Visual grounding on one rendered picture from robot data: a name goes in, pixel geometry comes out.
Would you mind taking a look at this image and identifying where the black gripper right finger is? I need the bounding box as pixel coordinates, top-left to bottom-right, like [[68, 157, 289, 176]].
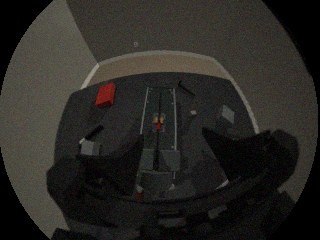
[[203, 127, 272, 183]]

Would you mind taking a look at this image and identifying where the red block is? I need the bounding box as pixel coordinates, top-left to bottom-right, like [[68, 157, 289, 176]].
[[96, 83, 115, 108]]

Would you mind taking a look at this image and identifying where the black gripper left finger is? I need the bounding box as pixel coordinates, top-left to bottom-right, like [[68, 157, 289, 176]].
[[76, 135, 144, 197]]

